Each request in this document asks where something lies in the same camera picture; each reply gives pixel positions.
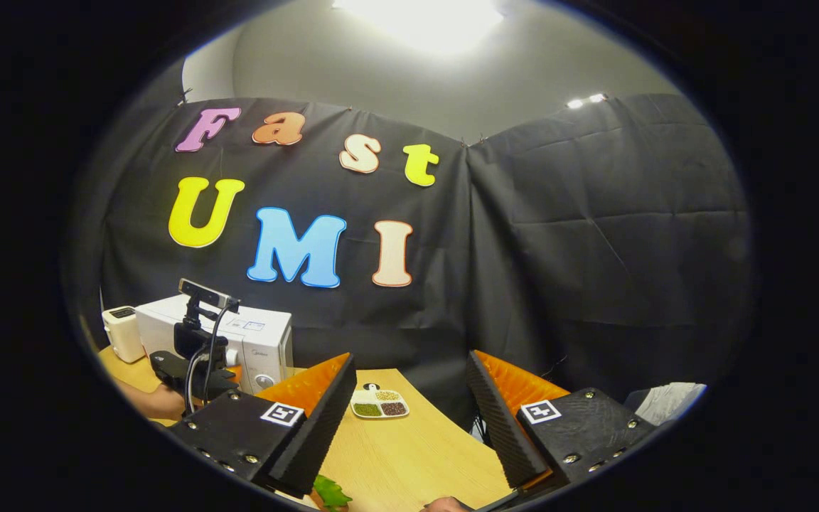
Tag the white toaster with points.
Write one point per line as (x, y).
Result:
(125, 338)

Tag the white divided grain dish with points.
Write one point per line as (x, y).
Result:
(379, 405)

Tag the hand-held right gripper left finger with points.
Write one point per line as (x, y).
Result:
(313, 427)

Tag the white microwave oven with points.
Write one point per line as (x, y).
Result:
(260, 341)

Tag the large ceiling light panel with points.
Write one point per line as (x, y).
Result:
(420, 21)

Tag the black backdrop cloth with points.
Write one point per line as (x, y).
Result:
(594, 249)

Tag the small ceiling light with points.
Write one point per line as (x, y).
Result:
(586, 101)

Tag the toy vegetable with green leaves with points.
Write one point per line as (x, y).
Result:
(330, 492)

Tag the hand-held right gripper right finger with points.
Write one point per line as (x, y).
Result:
(505, 427)

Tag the white crumpled sheet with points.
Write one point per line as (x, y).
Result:
(665, 402)

